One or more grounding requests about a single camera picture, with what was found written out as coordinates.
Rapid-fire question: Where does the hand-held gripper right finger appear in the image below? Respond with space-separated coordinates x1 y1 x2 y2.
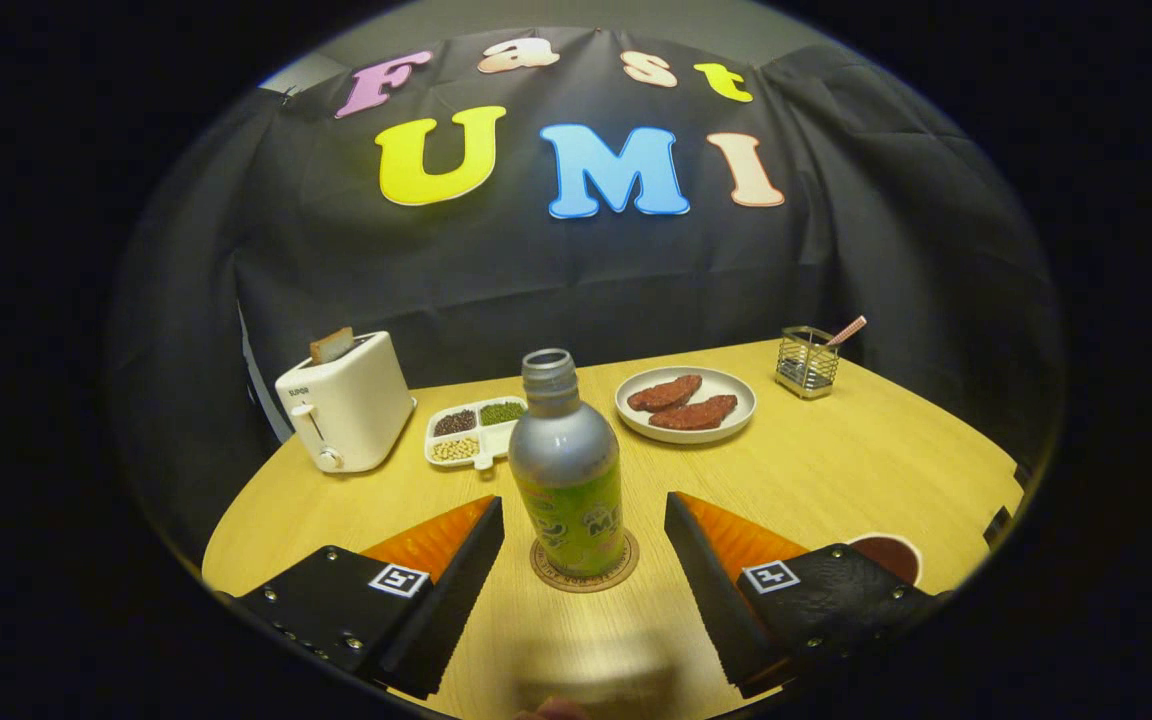
664 491 947 699

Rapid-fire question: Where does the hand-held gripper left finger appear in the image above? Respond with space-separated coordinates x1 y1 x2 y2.
226 495 505 701

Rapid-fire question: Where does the round wooden coaster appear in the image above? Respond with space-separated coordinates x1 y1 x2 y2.
530 528 640 594

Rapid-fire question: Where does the beige cup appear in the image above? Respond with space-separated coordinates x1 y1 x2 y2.
848 533 924 588

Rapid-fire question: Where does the silver green juice bottle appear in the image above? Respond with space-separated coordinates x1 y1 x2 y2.
508 348 627 579

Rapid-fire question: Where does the white divided bean tray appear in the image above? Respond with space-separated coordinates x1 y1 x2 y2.
424 396 529 471

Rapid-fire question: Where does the wooden table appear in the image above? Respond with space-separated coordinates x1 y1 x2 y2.
202 338 1025 720

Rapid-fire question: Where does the brown meat patty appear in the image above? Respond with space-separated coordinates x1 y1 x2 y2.
649 394 739 432
627 374 703 413

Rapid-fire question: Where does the white oval plate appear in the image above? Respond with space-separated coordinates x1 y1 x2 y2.
615 366 757 445

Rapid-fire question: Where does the white toaster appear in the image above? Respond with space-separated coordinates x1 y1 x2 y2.
275 331 417 474

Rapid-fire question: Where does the bread slice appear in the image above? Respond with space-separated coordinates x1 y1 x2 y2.
309 326 356 365

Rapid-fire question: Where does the wire mesh holder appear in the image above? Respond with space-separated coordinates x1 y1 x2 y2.
775 326 840 400

